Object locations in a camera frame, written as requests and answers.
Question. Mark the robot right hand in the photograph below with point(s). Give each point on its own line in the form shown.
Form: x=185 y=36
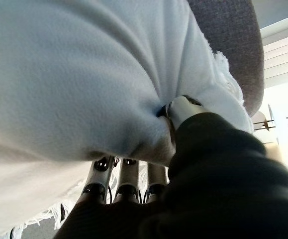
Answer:
x=220 y=186

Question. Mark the grey fabric armchair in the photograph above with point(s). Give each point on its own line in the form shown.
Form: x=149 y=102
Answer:
x=233 y=37

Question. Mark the white fringed cushion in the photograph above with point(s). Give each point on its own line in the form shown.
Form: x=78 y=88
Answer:
x=84 y=74

